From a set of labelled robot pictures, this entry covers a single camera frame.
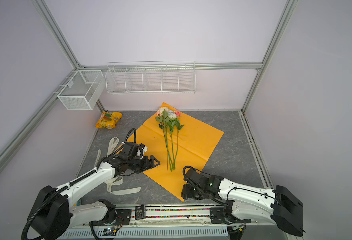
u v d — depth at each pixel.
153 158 0.76
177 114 1.13
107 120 1.09
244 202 0.49
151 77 0.98
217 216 0.74
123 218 0.74
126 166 0.63
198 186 0.60
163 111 1.08
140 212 0.74
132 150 0.67
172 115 1.08
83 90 0.97
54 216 0.40
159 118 1.11
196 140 1.03
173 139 1.04
